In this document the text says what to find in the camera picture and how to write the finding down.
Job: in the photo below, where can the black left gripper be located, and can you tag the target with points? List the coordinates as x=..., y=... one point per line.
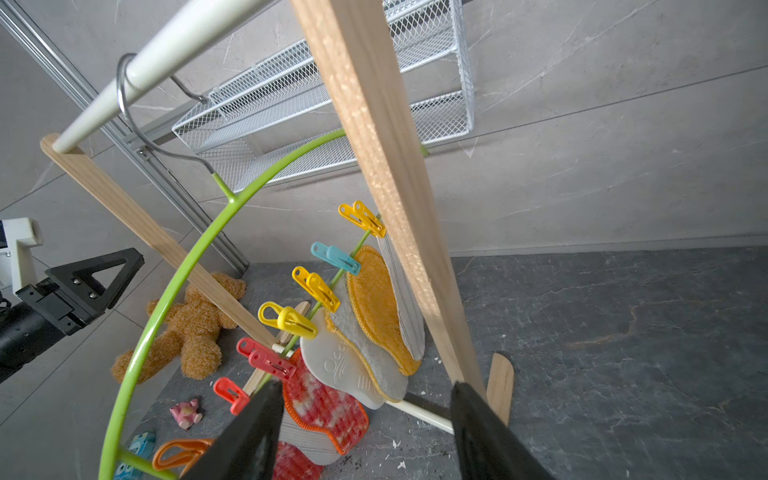
x=70, y=298

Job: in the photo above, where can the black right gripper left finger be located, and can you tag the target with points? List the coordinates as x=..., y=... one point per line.
x=247, y=448

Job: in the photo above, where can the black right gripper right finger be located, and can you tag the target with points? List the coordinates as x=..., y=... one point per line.
x=486, y=448

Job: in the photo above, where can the red orange-edged insole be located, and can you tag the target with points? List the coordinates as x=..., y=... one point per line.
x=320, y=425

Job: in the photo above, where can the green round clip hanger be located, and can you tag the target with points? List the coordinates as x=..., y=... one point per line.
x=362, y=217

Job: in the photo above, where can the pink pig toy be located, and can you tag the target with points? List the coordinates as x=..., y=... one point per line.
x=187, y=413

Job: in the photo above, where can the teal robot toy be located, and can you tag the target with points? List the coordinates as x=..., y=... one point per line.
x=142, y=445

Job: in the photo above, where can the grey felt yellow-edged insole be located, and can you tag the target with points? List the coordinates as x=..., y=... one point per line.
x=382, y=369

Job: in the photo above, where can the brown teddy bear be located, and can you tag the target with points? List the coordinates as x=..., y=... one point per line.
x=192, y=330

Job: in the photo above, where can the white foam insole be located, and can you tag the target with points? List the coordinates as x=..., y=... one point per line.
x=334, y=364

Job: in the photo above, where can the grey striped insole upper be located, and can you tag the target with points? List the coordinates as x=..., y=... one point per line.
x=411, y=320

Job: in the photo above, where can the yellow fuzzy insole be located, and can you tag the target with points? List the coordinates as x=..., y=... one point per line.
x=374, y=303

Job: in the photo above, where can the wooden clothes rack frame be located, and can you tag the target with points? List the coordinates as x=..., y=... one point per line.
x=351, y=45

